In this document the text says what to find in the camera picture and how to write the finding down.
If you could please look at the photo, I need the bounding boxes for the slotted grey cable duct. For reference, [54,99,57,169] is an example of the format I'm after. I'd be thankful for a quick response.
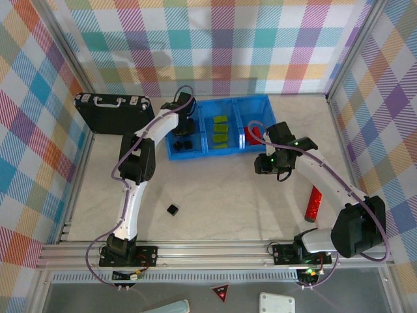
[51,273,299,283]

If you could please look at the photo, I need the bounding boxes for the white square plate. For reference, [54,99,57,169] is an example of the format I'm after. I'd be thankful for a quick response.
[259,292,296,313]

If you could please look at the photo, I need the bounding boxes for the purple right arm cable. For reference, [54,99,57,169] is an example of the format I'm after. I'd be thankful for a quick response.
[248,119,391,290]

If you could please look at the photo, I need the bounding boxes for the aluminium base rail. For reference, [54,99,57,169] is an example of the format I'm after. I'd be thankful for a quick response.
[35,239,395,272]

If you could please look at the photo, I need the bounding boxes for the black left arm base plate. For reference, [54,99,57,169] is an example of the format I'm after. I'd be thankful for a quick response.
[98,245,160,268]

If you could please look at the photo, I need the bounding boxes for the red triangle button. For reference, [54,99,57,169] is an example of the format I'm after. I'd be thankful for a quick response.
[210,284,230,303]

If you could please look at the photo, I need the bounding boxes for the black briefcase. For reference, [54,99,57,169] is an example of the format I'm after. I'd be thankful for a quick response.
[74,92,156,134]

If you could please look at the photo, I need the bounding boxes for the aluminium frame post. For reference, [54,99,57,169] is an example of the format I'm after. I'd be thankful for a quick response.
[32,0,97,134]
[325,0,388,98]

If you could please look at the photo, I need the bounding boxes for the red glitter toy microphone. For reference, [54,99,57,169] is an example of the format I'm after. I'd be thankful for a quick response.
[304,185,323,223]

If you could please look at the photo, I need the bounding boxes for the light blue object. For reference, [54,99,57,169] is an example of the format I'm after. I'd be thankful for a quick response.
[139,299,190,313]

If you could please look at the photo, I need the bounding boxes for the aluminium side rail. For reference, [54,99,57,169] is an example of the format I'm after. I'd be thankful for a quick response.
[58,132,96,244]
[325,93,375,241]

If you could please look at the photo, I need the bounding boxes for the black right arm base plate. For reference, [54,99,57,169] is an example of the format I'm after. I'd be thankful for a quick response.
[272,243,333,265]

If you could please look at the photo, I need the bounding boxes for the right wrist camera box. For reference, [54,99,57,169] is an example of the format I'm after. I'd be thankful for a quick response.
[263,132,274,156]

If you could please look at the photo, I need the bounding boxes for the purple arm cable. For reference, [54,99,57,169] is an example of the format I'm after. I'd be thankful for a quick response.
[248,119,391,290]
[85,85,196,290]

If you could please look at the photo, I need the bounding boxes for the yellow white wire connector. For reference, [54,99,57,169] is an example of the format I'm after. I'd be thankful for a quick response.
[112,270,146,282]

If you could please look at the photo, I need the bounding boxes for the lit wire connector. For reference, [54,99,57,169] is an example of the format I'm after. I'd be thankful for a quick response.
[298,267,325,284]

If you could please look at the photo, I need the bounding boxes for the blue three-compartment bin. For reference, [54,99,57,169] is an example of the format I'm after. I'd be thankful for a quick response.
[164,95,278,161]

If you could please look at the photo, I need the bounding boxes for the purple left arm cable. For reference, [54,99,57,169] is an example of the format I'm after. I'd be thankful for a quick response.
[85,85,196,290]

